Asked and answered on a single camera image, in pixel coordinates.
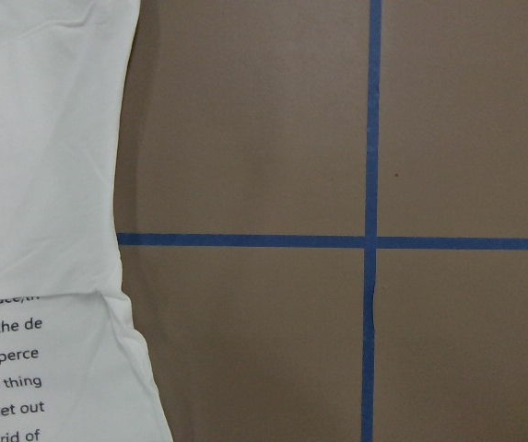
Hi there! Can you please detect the white long-sleeve printed shirt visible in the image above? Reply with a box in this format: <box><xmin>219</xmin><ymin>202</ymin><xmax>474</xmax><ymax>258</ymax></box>
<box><xmin>0</xmin><ymin>1</ymin><xmax>171</xmax><ymax>441</ymax></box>

